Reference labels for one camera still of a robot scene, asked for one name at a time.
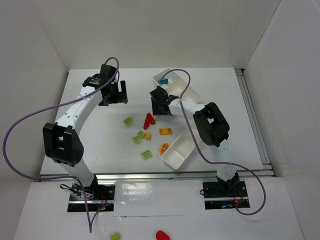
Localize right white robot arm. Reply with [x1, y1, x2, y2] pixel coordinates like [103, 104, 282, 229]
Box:
[150, 86, 240, 191]

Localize red stepped lego brick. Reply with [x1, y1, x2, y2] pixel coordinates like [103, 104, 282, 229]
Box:
[143, 113, 156, 130]

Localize teal lego brick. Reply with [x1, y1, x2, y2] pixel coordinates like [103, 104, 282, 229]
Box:
[158, 78, 169, 85]

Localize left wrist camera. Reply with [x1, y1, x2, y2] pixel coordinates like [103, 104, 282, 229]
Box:
[99, 64, 117, 81]

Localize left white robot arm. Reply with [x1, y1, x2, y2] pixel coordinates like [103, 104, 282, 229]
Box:
[42, 73, 128, 194]

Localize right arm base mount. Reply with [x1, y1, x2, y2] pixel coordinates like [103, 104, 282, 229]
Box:
[199, 181, 250, 210]

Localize white divided tray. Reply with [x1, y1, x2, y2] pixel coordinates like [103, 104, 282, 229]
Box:
[161, 130, 196, 170]
[152, 68, 203, 103]

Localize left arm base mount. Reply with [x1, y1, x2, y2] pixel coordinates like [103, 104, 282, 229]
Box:
[59, 184, 116, 213]

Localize red object outside workspace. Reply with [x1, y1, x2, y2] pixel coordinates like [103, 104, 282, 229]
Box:
[155, 230, 171, 240]

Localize green lego brick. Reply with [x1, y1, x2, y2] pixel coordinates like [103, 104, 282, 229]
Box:
[123, 116, 134, 127]
[140, 149, 153, 160]

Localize small yellow lego brick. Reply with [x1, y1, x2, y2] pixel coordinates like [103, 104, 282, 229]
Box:
[145, 132, 151, 141]

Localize yellow rectangular lego brick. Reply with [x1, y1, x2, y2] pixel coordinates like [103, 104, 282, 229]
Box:
[159, 128, 172, 136]

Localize aluminium rail frame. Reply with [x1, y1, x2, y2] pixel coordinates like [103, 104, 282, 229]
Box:
[38, 68, 275, 182]

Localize green lego outside workspace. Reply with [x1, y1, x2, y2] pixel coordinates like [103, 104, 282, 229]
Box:
[110, 232, 121, 240]

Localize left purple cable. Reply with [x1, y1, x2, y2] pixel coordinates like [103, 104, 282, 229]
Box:
[2, 57, 120, 233]

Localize small green lego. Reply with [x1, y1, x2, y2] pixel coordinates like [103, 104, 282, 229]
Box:
[132, 136, 141, 144]
[137, 130, 146, 139]

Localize round orange patterned piece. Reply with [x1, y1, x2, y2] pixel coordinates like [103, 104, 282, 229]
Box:
[158, 143, 169, 156]

